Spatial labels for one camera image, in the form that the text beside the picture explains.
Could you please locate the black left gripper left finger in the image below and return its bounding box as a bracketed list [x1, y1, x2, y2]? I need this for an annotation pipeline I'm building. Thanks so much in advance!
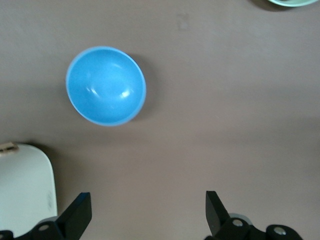
[0, 191, 92, 240]

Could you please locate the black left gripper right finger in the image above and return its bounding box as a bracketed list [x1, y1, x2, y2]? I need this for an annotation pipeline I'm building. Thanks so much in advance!
[204, 190, 301, 240]

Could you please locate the blue bowl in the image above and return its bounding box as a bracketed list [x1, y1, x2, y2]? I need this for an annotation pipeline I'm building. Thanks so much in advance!
[65, 45, 147, 128]

